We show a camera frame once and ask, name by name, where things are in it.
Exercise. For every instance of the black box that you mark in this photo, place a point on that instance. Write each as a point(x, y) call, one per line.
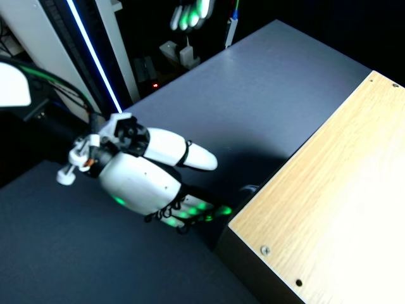
point(145, 69)

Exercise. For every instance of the silver screw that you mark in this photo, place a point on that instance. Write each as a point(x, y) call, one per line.
point(265, 250)

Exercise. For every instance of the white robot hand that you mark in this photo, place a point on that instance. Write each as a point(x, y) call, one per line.
point(193, 14)
point(136, 180)

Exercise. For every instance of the grey table cloth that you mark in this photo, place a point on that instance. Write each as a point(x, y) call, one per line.
point(237, 95)

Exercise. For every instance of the white power adapter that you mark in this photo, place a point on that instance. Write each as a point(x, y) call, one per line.
point(186, 54)

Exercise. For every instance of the white robot column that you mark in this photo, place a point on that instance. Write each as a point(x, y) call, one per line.
point(34, 31)

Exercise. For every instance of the light wooden box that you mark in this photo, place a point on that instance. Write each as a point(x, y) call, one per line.
point(332, 190)

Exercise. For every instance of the blue light strip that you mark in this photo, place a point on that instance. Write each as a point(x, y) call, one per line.
point(95, 63)

